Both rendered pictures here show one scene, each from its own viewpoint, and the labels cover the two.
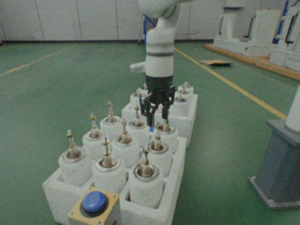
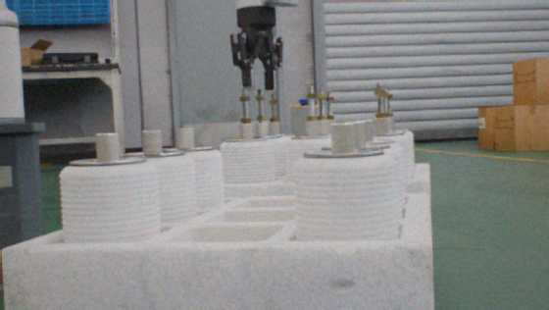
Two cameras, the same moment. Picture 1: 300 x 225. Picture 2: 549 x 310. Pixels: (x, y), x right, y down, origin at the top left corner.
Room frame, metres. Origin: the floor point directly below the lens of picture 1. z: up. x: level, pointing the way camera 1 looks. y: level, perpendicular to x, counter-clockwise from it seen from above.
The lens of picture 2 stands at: (1.86, -0.14, 0.29)
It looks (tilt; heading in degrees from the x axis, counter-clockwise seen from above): 3 degrees down; 174
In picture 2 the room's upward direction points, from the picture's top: 3 degrees counter-clockwise
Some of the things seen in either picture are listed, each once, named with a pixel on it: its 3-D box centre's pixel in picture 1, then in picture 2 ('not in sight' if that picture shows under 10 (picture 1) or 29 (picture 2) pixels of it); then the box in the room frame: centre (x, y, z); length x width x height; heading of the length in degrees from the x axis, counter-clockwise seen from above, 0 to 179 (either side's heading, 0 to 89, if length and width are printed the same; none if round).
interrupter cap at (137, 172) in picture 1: (146, 171); not in sight; (0.39, 0.01, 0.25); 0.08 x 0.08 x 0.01
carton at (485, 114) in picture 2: not in sight; (504, 127); (-3.03, 2.00, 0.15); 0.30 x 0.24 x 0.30; 94
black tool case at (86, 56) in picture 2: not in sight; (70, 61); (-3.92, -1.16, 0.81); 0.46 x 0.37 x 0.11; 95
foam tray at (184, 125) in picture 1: (162, 114); (257, 293); (1.06, -0.09, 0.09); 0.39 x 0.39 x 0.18; 72
